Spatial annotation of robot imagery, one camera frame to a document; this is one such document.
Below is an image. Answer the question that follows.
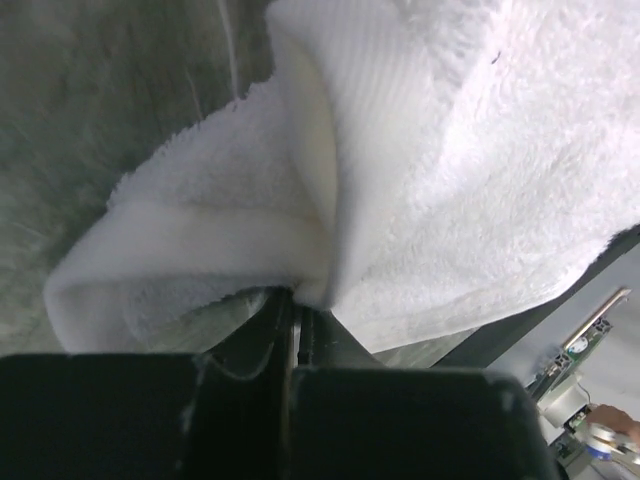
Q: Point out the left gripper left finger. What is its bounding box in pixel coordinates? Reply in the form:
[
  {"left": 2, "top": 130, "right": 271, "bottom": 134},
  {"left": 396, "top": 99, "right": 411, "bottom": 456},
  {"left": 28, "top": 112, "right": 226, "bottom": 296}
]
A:
[{"left": 1, "top": 291, "right": 292, "bottom": 479}]

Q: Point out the white towel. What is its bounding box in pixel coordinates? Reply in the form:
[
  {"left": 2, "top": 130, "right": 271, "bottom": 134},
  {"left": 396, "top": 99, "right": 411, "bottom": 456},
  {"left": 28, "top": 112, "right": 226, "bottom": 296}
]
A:
[{"left": 43, "top": 1, "right": 639, "bottom": 352}]

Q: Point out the person's hand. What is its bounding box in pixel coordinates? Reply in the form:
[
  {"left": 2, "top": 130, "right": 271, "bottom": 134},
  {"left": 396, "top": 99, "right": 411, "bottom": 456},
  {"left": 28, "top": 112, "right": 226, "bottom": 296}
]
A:
[{"left": 586, "top": 404, "right": 639, "bottom": 455}]

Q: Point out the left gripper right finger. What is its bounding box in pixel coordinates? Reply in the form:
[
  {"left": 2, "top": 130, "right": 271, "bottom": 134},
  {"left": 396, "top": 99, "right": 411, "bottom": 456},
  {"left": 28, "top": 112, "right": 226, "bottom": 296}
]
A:
[{"left": 289, "top": 309, "right": 558, "bottom": 479}]

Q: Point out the circuit board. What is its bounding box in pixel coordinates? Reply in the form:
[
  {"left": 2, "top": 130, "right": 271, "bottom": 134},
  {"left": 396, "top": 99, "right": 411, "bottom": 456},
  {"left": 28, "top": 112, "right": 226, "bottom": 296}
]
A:
[{"left": 527, "top": 287, "right": 631, "bottom": 445}]

